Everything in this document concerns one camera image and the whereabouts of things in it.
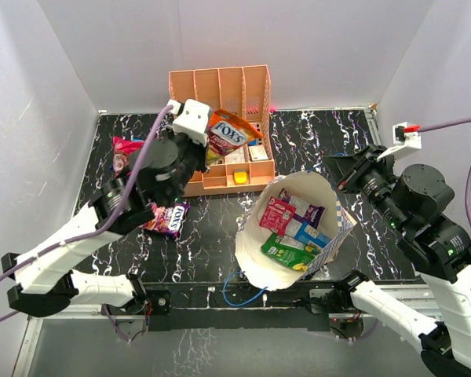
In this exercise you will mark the green snack packet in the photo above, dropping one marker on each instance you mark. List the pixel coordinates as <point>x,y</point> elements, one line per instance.
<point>290,252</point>

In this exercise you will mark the orange Fox's candy bag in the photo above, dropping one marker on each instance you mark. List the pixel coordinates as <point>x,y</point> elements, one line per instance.
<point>228,132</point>

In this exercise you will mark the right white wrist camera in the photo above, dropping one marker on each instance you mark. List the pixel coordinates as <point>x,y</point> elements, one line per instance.
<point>406,140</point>

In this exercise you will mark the small pink snack packet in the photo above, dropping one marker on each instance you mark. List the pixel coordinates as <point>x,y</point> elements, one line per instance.
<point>277,216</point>

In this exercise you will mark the white red small box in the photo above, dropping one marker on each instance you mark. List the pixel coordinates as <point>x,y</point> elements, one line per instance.
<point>257,153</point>

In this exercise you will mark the purple snack packet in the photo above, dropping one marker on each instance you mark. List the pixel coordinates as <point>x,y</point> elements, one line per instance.
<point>304,211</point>

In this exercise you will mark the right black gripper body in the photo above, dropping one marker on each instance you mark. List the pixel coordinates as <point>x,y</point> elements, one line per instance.
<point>371,177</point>

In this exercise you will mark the pink red snack packet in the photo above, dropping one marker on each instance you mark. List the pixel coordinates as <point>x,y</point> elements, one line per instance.
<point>121,153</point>

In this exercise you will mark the blue checkered paper bag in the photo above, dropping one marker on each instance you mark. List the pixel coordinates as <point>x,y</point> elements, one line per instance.
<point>266,273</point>

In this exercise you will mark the yellow orange sticky notes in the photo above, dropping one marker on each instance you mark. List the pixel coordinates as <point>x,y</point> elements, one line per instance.
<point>240,177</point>

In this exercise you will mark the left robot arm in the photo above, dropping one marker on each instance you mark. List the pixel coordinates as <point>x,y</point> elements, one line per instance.
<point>155,176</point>

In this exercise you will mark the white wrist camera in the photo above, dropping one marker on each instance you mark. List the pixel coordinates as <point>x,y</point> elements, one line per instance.
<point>192,119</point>
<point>406,140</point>

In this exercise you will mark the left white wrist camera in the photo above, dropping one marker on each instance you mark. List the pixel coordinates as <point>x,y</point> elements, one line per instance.
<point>192,119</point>

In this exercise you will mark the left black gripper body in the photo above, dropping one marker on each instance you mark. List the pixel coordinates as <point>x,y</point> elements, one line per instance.
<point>192,155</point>

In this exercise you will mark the purple Fox's candy bag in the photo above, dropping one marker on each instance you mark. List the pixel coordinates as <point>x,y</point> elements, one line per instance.
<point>167,221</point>

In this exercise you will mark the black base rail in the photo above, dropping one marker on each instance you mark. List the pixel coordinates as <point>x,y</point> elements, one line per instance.
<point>310,305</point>

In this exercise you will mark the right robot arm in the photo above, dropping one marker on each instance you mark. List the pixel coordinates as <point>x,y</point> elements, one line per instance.
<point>439,249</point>

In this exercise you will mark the orange desk organizer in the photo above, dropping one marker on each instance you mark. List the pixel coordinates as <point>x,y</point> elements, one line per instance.
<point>244,91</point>

